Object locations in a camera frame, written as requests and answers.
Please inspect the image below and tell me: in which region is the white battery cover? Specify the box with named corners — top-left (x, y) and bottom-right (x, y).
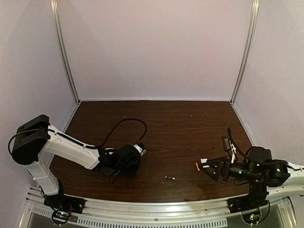
top-left (200, 158), bottom-right (208, 164)

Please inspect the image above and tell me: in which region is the front aluminium rail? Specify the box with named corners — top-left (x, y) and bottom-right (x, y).
top-left (19, 186), bottom-right (295, 228)

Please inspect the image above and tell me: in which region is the right black braided cable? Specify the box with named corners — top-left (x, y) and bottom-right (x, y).
top-left (227, 127), bottom-right (250, 164)

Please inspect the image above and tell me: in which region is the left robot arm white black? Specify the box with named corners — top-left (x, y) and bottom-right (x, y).
top-left (8, 114), bottom-right (146, 197)

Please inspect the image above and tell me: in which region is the aluminium frame post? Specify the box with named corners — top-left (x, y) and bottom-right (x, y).
top-left (50, 0), bottom-right (81, 105)
top-left (230, 0), bottom-right (260, 105)

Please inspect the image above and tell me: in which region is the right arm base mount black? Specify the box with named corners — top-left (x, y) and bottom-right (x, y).
top-left (227, 183), bottom-right (269, 214)

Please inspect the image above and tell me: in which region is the right aluminium frame post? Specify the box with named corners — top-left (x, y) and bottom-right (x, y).
top-left (230, 0), bottom-right (260, 105)

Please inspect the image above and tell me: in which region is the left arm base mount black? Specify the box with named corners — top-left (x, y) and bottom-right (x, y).
top-left (42, 180), bottom-right (86, 214)

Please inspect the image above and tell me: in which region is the left black braided cable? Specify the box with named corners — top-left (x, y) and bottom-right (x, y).
top-left (99, 118), bottom-right (147, 149)

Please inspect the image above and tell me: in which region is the left aluminium frame post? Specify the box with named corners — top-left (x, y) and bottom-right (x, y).
top-left (50, 0), bottom-right (81, 105)

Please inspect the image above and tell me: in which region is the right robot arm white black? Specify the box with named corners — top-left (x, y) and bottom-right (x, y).
top-left (198, 144), bottom-right (304, 195)

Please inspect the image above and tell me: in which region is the black braided cable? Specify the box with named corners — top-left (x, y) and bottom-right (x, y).
top-left (99, 118), bottom-right (147, 149)
top-left (227, 127), bottom-right (250, 164)

